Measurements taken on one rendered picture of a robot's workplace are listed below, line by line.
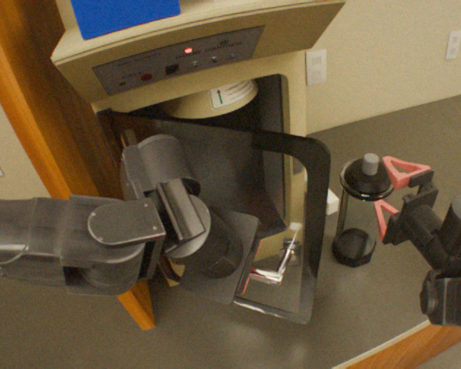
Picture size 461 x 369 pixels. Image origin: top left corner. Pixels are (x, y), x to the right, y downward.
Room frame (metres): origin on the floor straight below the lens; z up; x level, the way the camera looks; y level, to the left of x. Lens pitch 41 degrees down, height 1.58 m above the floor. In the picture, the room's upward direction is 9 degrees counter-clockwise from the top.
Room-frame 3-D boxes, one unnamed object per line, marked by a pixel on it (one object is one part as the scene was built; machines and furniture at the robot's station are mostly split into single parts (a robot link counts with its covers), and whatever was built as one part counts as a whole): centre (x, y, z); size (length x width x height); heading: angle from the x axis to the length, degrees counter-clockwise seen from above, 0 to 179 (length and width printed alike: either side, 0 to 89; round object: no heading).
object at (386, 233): (0.34, -0.26, 1.16); 0.09 x 0.07 x 0.07; 11
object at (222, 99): (0.55, 0.01, 1.34); 0.18 x 0.18 x 0.05
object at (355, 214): (0.43, -0.25, 1.06); 0.11 x 0.11 x 0.21
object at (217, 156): (0.33, 0.03, 1.19); 0.30 x 0.01 x 0.40; 59
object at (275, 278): (0.27, -0.02, 1.20); 0.10 x 0.05 x 0.03; 59
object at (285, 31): (0.40, 0.00, 1.46); 0.32 x 0.11 x 0.10; 101
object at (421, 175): (0.34, -0.26, 1.23); 0.09 x 0.07 x 0.07; 11
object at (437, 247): (0.21, -0.29, 1.20); 0.07 x 0.06 x 0.07; 11
